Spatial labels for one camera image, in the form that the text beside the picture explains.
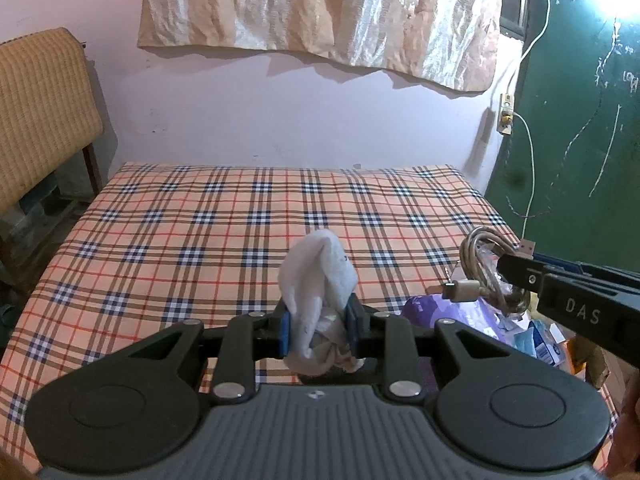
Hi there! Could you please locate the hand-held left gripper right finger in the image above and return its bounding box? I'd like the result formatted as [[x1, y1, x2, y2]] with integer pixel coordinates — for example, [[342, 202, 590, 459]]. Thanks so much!
[[345, 292, 518, 405]]

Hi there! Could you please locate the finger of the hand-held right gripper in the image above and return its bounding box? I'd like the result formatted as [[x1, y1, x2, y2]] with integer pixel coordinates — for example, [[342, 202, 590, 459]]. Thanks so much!
[[497, 255, 556, 306]]

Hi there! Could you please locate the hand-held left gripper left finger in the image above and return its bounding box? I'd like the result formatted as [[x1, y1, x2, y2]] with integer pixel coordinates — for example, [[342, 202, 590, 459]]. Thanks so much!
[[127, 300, 292, 405]]

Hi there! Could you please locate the cardboard box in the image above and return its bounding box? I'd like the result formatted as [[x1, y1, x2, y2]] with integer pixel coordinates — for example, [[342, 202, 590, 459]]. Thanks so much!
[[562, 332, 621, 392]]

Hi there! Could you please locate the white sock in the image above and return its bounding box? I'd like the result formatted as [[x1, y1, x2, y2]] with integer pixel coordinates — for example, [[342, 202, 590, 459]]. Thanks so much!
[[277, 229, 362, 378]]

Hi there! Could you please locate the beige cable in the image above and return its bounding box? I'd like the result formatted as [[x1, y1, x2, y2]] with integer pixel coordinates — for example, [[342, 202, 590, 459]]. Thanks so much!
[[427, 225, 538, 318]]

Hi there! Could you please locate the person's right hand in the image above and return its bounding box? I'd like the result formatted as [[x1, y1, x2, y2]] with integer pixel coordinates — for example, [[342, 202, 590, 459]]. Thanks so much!
[[607, 382, 640, 478]]

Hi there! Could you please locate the small blue box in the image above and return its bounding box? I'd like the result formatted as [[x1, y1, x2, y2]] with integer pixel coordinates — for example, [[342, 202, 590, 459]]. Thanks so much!
[[525, 317, 568, 366]]

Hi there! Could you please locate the purple packet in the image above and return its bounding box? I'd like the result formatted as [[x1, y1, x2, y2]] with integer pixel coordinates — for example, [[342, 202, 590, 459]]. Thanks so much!
[[399, 294, 508, 348]]

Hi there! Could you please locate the green door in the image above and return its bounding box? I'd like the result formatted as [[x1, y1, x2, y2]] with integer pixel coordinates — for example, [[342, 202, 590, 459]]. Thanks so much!
[[480, 0, 640, 281]]

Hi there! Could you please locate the beige woven headboard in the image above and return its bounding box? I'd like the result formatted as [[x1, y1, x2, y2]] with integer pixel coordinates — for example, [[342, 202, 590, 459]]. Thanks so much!
[[0, 27, 105, 221]]

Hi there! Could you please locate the white charging cable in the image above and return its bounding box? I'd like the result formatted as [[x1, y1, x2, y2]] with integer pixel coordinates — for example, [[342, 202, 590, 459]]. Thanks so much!
[[510, 0, 551, 246]]

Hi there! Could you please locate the beige crinkled wall curtain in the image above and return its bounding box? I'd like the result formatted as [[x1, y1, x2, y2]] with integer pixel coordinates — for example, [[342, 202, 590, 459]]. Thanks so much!
[[137, 0, 506, 95]]

